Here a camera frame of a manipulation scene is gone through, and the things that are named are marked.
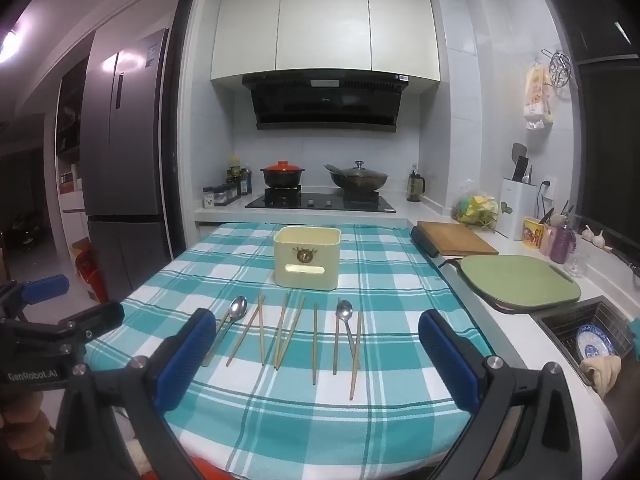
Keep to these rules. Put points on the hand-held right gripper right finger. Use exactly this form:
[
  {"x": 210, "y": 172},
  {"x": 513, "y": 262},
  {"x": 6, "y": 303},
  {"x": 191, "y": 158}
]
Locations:
[{"x": 445, "y": 360}]

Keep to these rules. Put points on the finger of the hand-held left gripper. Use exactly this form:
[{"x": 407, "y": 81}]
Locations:
[
  {"x": 95, "y": 320},
  {"x": 45, "y": 288}
]

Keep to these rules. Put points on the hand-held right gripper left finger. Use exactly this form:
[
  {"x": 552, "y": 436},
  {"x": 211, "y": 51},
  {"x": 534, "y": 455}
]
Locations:
[{"x": 182, "y": 360}]

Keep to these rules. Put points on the metal spoon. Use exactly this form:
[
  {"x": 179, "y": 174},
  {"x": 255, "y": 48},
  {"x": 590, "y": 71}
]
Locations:
[
  {"x": 344, "y": 310},
  {"x": 239, "y": 306}
]

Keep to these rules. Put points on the cream utensil holder box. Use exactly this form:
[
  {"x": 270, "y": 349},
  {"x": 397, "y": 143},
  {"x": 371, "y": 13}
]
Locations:
[{"x": 320, "y": 260}]

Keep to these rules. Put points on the red plastic stool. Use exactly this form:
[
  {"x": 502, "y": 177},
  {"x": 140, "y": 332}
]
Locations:
[{"x": 92, "y": 272}]

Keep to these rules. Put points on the green cutting board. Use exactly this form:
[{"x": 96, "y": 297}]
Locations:
[{"x": 520, "y": 280}]

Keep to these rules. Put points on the steel sink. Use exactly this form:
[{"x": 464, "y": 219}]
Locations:
[{"x": 560, "y": 325}]

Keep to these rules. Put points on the wooden cutting board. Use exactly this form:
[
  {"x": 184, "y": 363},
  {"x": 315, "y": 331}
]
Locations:
[{"x": 455, "y": 237}]

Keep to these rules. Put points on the teal plaid tablecloth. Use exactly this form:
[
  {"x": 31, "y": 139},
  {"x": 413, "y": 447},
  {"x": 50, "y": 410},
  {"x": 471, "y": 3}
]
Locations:
[{"x": 300, "y": 425}]

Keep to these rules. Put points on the grey refrigerator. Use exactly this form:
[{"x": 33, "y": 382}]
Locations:
[{"x": 125, "y": 160}]

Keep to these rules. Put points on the blue patterned plate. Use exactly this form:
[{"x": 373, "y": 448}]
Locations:
[{"x": 597, "y": 342}]

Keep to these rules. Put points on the yellow printed mug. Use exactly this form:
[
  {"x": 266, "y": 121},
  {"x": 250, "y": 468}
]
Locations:
[{"x": 533, "y": 234}]

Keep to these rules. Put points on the clear plastic bag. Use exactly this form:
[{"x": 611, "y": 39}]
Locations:
[{"x": 475, "y": 207}]

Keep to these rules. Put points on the pink cup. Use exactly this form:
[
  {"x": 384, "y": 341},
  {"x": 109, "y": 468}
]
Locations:
[{"x": 547, "y": 240}]

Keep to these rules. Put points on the beige dishcloth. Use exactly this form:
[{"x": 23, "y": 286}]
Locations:
[{"x": 602, "y": 372}]

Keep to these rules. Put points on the clear drinking glass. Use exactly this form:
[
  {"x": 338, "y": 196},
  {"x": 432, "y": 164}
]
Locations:
[{"x": 577, "y": 265}]

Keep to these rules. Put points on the white knife holder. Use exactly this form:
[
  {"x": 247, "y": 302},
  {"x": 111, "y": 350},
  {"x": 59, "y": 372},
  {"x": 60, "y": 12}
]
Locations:
[{"x": 517, "y": 210}]

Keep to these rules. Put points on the rack of spice jars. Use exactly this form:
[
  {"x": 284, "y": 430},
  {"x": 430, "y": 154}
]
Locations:
[{"x": 220, "y": 196}]

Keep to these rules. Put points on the dark glass jug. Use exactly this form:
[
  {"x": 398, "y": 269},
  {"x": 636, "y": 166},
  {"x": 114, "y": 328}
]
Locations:
[{"x": 415, "y": 187}]

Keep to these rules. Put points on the dark sauce bottle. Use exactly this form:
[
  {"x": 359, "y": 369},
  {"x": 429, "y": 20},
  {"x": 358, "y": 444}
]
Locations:
[{"x": 246, "y": 182}]

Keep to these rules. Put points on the garlic bulbs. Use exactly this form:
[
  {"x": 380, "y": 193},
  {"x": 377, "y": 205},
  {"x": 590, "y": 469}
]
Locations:
[{"x": 595, "y": 237}]

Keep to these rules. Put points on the yellow-capped sauce bottle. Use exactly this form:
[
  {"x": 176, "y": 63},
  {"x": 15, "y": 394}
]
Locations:
[{"x": 235, "y": 170}]

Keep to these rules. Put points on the black gas cooktop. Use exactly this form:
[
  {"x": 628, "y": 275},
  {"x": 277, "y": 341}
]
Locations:
[{"x": 320, "y": 203}]

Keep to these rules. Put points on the wok with glass lid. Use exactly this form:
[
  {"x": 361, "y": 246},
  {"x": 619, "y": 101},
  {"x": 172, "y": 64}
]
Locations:
[{"x": 357, "y": 177}]

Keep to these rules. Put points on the black pot with orange lid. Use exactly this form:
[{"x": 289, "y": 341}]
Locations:
[{"x": 282, "y": 174}]

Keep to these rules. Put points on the grey spatula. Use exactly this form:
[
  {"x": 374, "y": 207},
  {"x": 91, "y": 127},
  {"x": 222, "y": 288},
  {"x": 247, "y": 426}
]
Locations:
[{"x": 518, "y": 152}]

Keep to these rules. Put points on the dark window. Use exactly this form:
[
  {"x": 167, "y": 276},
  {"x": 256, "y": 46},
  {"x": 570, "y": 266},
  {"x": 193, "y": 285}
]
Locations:
[{"x": 605, "y": 135}]

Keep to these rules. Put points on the hanging printed food bag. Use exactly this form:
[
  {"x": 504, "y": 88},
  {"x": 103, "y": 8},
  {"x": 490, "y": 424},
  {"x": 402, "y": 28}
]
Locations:
[{"x": 539, "y": 97}]

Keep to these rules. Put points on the black range hood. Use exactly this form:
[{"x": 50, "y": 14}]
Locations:
[{"x": 325, "y": 105}]

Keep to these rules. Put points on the dark door frame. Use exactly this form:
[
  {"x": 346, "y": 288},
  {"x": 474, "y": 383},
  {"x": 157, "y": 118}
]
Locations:
[{"x": 182, "y": 110}]

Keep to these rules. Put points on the white wall cabinet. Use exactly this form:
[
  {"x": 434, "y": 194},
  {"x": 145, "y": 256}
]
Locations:
[{"x": 325, "y": 25}]

